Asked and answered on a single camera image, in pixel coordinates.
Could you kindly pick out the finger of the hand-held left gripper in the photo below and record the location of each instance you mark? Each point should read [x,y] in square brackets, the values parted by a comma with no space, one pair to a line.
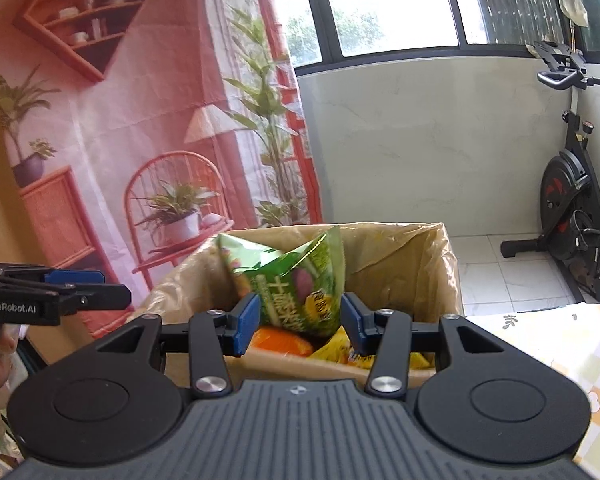
[75,276]
[100,297]

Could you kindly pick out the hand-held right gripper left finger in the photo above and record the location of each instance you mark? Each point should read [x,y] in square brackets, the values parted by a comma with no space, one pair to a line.
[247,322]

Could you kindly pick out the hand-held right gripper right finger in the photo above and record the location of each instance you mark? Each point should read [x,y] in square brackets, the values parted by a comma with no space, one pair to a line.
[356,322]

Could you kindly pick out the yellow snack packet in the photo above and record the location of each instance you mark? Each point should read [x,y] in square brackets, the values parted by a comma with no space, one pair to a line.
[340,350]

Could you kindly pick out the orange snack packet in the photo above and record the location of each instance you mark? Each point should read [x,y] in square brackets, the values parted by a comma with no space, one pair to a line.
[280,342]

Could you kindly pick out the green snack packet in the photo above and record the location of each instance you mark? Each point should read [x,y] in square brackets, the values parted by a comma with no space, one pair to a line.
[290,285]

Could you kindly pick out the plastic-lined cardboard box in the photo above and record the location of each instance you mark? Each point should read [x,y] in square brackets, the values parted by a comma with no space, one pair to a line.
[410,270]

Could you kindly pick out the printed room backdrop cloth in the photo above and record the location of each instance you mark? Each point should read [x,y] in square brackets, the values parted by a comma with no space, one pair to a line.
[130,135]

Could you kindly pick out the floral checkered tablecloth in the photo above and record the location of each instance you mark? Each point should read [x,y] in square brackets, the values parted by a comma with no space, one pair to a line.
[555,350]

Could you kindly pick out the black exercise bike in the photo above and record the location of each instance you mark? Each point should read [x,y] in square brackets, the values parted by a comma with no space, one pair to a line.
[570,200]

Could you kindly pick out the dark framed window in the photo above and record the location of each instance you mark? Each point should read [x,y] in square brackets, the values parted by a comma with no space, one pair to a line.
[390,5]

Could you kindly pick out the pale plastic bag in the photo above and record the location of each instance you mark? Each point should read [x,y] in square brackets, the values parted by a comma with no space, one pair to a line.
[574,10]

